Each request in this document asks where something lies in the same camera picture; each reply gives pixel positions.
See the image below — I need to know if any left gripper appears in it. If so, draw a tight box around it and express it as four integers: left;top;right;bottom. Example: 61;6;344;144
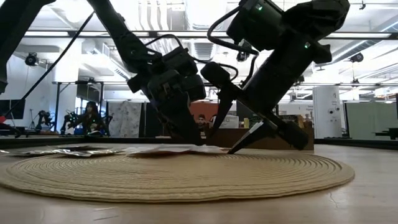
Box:
127;68;208;146

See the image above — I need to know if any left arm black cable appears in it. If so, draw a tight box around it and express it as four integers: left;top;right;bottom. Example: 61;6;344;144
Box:
2;11;96;118

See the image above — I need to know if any grey partition wall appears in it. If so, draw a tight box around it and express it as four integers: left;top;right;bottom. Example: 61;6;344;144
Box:
345;101;398;140

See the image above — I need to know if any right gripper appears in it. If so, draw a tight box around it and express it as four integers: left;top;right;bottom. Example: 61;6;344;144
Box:
200;36;333;156

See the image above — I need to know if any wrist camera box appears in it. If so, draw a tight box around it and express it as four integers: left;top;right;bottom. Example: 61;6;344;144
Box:
160;46;200;79
226;0;285;52

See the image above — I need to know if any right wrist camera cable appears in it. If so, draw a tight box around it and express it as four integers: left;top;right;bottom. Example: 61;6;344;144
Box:
206;5;261;56

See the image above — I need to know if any black metal gantry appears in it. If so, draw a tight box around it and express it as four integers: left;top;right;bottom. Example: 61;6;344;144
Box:
52;80;105;135

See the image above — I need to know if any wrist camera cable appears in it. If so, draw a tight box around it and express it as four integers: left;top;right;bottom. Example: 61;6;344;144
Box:
145;33;185;52
206;5;261;56

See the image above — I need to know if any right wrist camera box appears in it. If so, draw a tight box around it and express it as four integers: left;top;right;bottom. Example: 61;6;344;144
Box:
226;0;285;52

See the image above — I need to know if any black partition panel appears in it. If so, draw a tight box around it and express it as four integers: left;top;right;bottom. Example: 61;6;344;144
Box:
145;101;165;138

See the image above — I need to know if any round woven placemat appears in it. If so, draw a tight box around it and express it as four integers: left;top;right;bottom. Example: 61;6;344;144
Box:
0;148;355;203

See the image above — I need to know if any white pillar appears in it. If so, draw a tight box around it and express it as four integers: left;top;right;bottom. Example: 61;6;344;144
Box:
312;85;342;139

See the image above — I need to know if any wooden tea organizer box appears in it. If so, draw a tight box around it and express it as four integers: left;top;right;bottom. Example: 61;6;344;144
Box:
205;114;315;151

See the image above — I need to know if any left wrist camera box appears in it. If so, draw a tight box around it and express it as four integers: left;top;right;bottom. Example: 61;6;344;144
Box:
160;46;200;79

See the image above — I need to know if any patterned grey curtain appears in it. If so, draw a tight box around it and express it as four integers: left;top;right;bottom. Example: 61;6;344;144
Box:
108;101;142;138

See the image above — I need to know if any black monitor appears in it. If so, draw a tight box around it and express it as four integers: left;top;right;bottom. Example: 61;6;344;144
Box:
0;99;26;121

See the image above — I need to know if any person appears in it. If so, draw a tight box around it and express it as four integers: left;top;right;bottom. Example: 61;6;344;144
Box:
73;101;106;136
197;114;208;137

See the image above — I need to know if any orange partition wall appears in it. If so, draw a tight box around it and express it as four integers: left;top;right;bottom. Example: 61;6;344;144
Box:
189;101;220;130

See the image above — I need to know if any black desk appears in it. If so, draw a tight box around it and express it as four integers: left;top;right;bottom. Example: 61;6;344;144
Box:
374;127;398;140

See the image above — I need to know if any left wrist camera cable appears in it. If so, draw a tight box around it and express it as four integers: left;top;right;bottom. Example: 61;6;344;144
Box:
145;33;185;52

